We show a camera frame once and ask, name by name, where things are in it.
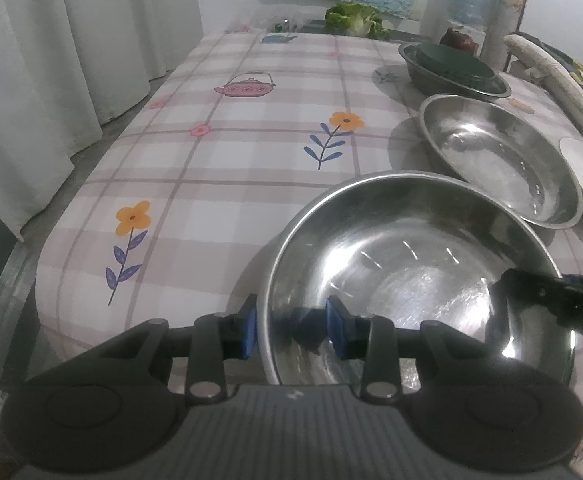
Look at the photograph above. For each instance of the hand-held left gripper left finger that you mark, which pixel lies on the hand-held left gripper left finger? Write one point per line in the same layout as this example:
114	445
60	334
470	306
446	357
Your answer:
246	327

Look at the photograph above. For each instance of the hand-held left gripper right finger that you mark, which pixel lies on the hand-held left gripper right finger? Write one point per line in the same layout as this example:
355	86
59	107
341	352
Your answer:
337	327

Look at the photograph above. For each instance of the large stainless steel deep plate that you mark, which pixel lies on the large stainless steel deep plate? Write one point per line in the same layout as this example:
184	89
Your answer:
496	160

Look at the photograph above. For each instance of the small stainless steel bowl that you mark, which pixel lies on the small stainless steel bowl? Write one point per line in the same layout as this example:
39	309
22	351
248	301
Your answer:
499	85
421	82

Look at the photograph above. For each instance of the green ceramic bowl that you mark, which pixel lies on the green ceramic bowl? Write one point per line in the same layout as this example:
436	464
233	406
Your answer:
451	65

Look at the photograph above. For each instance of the checked floral tablecloth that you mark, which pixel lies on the checked floral tablecloth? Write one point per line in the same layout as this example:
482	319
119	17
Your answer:
221	160

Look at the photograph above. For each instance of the floral paper roll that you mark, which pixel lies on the floral paper roll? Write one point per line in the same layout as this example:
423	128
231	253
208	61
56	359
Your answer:
504	25

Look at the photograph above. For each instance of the red onion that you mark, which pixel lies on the red onion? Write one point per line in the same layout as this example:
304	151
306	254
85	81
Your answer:
455	40

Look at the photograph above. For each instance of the green lettuce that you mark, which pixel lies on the green lettuce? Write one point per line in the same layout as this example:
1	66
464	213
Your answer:
354	20

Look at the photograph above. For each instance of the white curtain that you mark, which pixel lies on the white curtain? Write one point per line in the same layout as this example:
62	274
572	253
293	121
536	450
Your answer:
71	60

